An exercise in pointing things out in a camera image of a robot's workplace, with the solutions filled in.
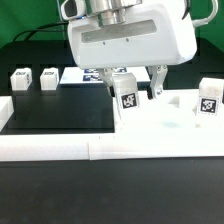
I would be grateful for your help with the white base AprilTag sheet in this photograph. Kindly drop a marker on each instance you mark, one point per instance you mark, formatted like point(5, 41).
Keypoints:
point(74, 75)

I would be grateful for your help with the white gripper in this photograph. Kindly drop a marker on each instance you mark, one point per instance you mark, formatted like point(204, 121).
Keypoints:
point(153, 34)

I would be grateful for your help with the white U-shaped obstacle fence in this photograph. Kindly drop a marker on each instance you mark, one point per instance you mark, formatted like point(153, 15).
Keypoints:
point(198, 142)

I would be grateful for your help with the white square tabletop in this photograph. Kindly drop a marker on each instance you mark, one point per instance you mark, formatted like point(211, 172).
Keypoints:
point(174, 109)

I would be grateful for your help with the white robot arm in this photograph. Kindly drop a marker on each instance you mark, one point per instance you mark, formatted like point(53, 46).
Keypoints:
point(107, 12)

